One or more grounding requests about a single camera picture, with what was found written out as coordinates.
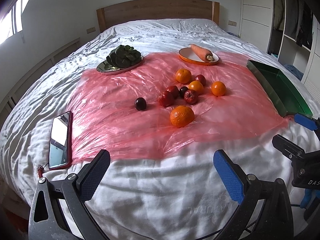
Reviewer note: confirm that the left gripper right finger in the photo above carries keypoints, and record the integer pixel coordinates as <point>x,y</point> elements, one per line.
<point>275,219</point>

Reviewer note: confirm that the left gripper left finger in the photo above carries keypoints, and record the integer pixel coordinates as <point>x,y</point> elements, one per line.
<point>47,221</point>

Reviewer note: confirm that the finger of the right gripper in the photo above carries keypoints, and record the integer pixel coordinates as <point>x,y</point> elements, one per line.
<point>288,148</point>
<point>307,122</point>

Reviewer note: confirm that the smooth orange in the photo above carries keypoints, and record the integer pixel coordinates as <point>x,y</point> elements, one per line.
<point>218,88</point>

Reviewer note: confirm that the red apple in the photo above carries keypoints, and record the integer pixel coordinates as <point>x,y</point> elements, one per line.
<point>201,79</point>
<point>191,97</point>
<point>174,91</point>
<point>166,99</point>

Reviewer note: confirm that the red apple back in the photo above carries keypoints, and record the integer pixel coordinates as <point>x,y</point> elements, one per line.
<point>201,79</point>

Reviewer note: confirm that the blue white gloved right hand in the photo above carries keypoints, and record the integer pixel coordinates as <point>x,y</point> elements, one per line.
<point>310,200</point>

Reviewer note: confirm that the green rectangular tray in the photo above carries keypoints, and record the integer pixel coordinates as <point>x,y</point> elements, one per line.
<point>284,95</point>

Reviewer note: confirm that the blue folded towel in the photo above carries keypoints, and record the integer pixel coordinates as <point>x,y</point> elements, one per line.
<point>297,73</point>

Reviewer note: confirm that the red cased smartphone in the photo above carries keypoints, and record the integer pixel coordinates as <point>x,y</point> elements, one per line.
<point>60,146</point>

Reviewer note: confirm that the pink plastic sheet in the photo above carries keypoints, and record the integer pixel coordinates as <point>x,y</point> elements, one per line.
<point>105,117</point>

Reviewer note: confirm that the large front mandarin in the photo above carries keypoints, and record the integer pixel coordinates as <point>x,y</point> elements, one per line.
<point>181,116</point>

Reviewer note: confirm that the hanging dark clothes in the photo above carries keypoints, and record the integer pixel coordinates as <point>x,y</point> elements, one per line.
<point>293,18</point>

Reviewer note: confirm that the middle small orange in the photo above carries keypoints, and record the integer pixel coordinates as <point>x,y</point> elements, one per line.
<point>197,86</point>

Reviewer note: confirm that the orange carrot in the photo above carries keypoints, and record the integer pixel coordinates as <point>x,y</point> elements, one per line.
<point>203,53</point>

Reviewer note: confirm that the back left mandarin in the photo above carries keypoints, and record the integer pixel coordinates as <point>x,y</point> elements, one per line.
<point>183,76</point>

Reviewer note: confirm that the lone dark plum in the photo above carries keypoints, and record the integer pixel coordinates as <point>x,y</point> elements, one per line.
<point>140,104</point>

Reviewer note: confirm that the orange rimmed white plate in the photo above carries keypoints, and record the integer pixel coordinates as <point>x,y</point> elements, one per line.
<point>187,55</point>

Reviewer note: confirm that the white wardrobe shelving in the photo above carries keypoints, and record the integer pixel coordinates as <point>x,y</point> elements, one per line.
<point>256,27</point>

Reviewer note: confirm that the silver oval plate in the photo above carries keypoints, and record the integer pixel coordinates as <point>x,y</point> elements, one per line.
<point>107,69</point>

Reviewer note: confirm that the dark green leafy vegetable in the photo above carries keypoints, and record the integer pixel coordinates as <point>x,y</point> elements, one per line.
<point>123,56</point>

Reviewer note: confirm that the wooden headboard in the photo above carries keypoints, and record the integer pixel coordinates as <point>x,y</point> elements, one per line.
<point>157,9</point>

